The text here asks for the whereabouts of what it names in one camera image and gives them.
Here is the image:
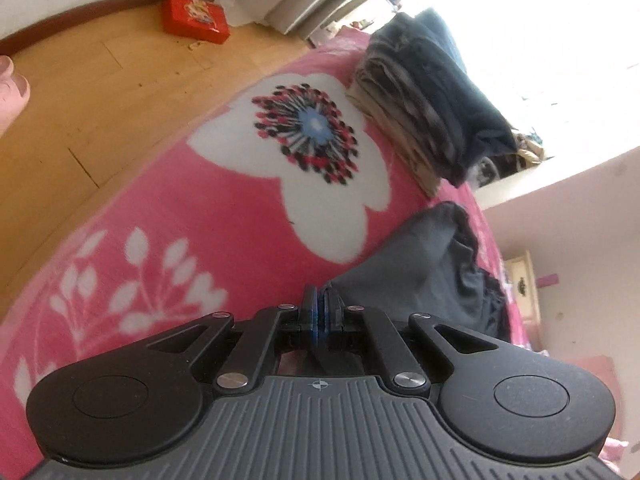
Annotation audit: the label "cream nightstand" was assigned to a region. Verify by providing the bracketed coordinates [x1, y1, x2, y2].
[502, 251, 541, 336]

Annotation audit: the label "bright window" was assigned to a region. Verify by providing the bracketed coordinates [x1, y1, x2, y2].
[385, 0, 640, 161]

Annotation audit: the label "dark grey pants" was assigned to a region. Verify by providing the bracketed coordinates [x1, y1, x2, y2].
[327, 201, 513, 348]

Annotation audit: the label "pink slipper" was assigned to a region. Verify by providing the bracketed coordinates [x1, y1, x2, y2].
[0, 55, 32, 133]

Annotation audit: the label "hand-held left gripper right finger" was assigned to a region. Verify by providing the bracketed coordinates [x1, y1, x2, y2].
[320, 284, 502, 395]

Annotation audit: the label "pile of assorted clutter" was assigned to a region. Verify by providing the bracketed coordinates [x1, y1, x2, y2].
[512, 132, 553, 167]

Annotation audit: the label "folded beige garment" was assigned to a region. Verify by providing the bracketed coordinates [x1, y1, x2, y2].
[345, 77, 443, 198]

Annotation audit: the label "pink floral blanket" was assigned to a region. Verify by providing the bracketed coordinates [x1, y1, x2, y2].
[0, 25, 536, 476]

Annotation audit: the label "red box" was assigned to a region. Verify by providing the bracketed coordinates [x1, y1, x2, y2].
[161, 0, 232, 45]

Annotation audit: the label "folded dark blue jeans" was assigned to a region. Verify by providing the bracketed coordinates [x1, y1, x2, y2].
[372, 7, 518, 186]

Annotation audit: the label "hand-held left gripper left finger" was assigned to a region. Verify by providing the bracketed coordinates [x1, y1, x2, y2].
[145, 285, 321, 393]

